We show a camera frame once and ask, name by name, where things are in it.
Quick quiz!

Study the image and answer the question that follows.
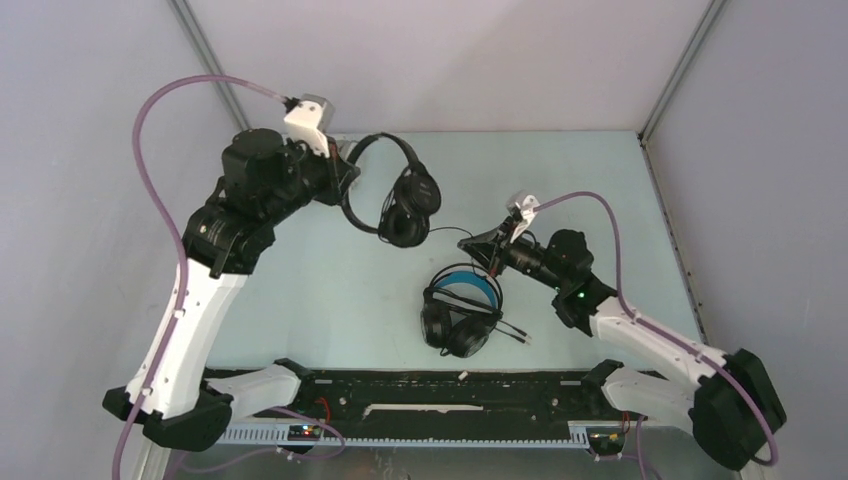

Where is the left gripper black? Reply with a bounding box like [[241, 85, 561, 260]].
[[263, 132, 361, 226]]

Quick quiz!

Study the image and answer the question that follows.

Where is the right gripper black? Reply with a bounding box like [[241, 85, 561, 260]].
[[458, 216, 567, 292]]

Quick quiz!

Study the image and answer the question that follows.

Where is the black and blue gaming headset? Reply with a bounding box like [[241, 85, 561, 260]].
[[420, 262, 504, 358]]

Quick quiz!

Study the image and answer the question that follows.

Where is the small black on-ear headphones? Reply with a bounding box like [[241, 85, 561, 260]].
[[340, 132, 442, 248]]

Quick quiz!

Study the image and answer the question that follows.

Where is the white over-ear headphones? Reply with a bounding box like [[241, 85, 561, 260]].
[[328, 138, 359, 164]]

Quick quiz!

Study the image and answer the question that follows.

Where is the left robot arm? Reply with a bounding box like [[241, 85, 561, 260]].
[[103, 128, 359, 452]]

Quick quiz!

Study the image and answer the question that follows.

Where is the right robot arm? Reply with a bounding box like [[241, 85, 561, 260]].
[[457, 224, 787, 471]]

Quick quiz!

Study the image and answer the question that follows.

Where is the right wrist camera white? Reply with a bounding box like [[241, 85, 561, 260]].
[[506, 191, 540, 243]]

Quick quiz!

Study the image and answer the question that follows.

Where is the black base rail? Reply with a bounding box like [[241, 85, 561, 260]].
[[251, 367, 664, 444]]

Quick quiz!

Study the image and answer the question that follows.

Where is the aluminium frame post right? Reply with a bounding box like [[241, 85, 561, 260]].
[[638, 0, 731, 147]]

